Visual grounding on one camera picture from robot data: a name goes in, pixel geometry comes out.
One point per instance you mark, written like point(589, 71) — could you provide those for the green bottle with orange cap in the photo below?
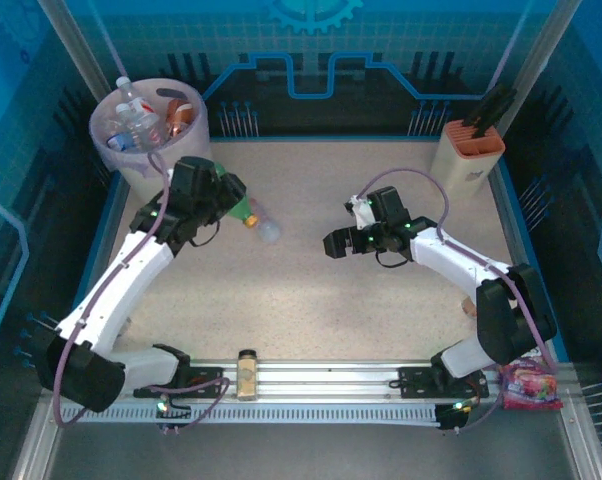
point(241, 212)

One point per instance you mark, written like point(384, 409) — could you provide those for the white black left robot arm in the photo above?
point(131, 275)

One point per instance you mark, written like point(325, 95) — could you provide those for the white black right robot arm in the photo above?
point(456, 262)

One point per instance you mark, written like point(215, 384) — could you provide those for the cream waste bin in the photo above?
point(191, 160)

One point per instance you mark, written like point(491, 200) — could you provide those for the pale purple bin liner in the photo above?
point(196, 135)

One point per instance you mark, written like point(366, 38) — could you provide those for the red cap pink label bottle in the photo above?
point(268, 230)

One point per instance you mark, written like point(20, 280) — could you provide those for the small peach plastic cup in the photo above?
point(468, 307)

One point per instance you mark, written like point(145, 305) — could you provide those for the cream orange knife block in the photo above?
point(468, 170)

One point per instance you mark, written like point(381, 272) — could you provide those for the spice jar with black lid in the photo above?
point(247, 375)

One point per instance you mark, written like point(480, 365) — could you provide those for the black base controller board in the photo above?
point(453, 415)
point(173, 412)

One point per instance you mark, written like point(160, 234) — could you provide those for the purple candy bag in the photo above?
point(528, 387)

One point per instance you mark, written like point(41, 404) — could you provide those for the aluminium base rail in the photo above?
point(331, 380)

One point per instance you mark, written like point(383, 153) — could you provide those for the aluminium frame post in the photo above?
point(78, 50)
point(543, 50)

